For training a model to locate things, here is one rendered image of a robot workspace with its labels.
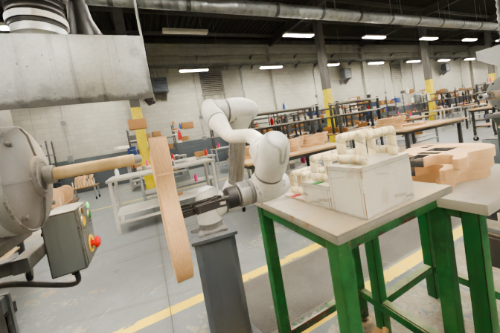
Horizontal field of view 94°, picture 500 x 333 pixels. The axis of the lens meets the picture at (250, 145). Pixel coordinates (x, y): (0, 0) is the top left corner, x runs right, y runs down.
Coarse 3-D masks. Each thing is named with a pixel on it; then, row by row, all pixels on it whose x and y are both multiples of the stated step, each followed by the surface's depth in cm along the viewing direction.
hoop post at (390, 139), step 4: (392, 132) 84; (388, 136) 84; (392, 136) 84; (388, 140) 85; (392, 140) 84; (396, 140) 84; (388, 144) 85; (392, 144) 84; (396, 144) 84; (388, 148) 85; (392, 148) 84; (396, 148) 84; (388, 152) 86; (392, 152) 84; (396, 152) 84
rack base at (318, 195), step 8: (304, 184) 100; (312, 184) 95; (320, 184) 92; (328, 184) 90; (304, 192) 101; (312, 192) 96; (320, 192) 92; (328, 192) 88; (304, 200) 102; (312, 200) 97; (320, 200) 93; (328, 200) 89; (328, 208) 89
